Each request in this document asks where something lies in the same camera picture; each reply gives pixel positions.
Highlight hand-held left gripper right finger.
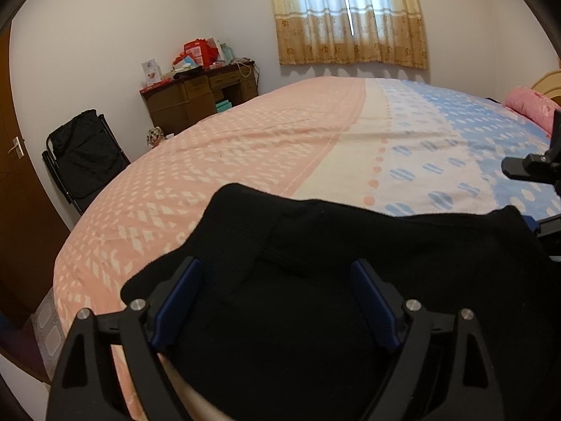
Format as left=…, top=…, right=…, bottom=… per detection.
left=350, top=259, right=505, bottom=421

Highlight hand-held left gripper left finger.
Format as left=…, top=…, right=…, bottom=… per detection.
left=46, top=255, right=203, bottom=421

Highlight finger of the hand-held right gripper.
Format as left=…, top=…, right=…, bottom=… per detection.
left=501, top=153, right=561, bottom=183
left=530, top=216, right=561, bottom=259

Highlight black pants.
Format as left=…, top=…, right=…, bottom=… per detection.
left=120, top=183, right=561, bottom=421

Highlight pink floral pillow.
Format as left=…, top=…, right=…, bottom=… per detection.
left=504, top=86, right=561, bottom=136

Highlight cream wooden headboard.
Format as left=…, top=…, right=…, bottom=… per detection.
left=530, top=68, right=561, bottom=108

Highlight black folding chair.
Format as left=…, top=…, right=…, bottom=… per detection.
left=41, top=109, right=131, bottom=216

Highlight brown wooden door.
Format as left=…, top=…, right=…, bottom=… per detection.
left=0, top=22, right=71, bottom=329

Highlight bed with pink blue sheet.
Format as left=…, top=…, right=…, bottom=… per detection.
left=53, top=76, right=561, bottom=421

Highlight brown wooden desk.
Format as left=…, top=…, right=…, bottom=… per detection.
left=139, top=62, right=259, bottom=136

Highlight flat red box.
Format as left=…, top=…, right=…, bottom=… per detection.
left=140, top=78, right=173, bottom=94

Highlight yellow floral curtain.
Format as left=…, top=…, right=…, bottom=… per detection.
left=264, top=0, right=429, bottom=69

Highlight red gift box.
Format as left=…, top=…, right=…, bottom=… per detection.
left=183, top=39, right=220, bottom=68

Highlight white paper bag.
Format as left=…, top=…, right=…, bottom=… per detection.
left=206, top=36, right=229, bottom=64

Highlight white cable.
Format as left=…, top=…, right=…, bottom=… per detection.
left=237, top=58, right=260, bottom=83

